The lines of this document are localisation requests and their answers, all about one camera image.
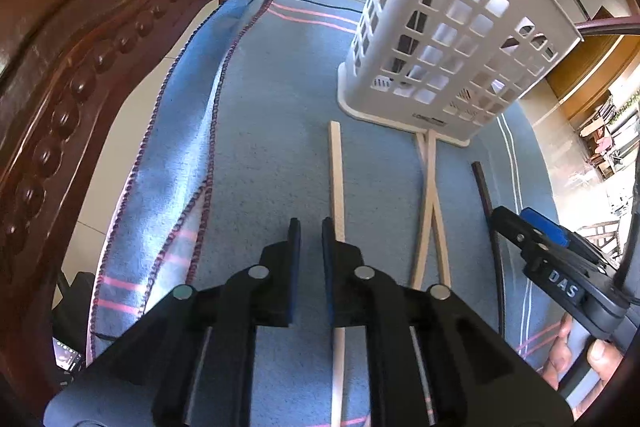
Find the carved wooden chair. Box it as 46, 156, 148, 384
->
0, 0, 267, 413

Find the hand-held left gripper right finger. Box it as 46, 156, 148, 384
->
321, 216, 574, 427

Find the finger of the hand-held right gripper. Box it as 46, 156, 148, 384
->
519, 206, 572, 250
491, 205, 547, 269

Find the light wooden chopstick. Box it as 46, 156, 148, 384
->
327, 120, 347, 427
415, 133, 452, 289
410, 129, 439, 290

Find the dark wooden chopstick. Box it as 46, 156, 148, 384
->
471, 161, 506, 339
392, 0, 439, 76
574, 18, 640, 36

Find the black device with screen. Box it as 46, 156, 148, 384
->
51, 271, 97, 389

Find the chair with draped clothes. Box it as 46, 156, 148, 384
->
580, 97, 640, 180

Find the white plastic utensil basket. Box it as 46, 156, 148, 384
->
337, 0, 584, 148

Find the blue striped cloth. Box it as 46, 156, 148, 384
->
85, 0, 562, 427

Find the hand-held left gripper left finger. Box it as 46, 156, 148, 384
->
44, 218, 302, 427

